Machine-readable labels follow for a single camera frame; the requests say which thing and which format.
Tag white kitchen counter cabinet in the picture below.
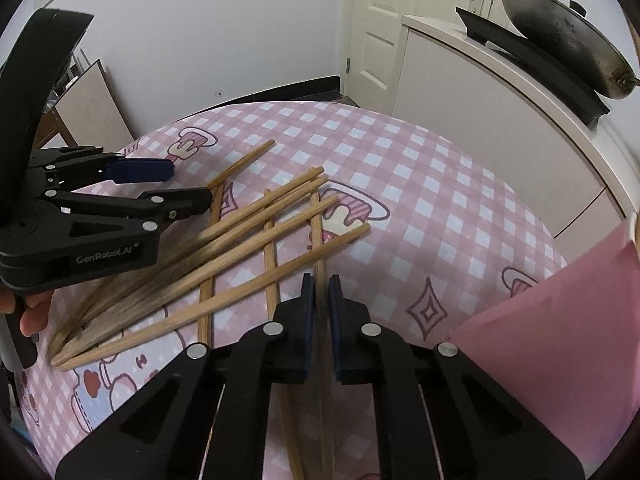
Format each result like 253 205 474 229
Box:
388 15 639 261

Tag person's left hand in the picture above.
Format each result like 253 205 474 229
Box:
0 285 53 337

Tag pink chopstick holder cup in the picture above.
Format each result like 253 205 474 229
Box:
450 217 639 474

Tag pink checkered tablecloth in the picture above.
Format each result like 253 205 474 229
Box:
17 102 566 479

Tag white panelled door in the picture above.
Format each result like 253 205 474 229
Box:
343 0 508 113

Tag black induction cooktop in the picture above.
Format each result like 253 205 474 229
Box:
456 6 611 129

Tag steel wok with lid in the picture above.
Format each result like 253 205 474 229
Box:
502 0 639 100

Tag white board leaning on wall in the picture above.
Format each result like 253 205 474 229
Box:
54 60 134 152

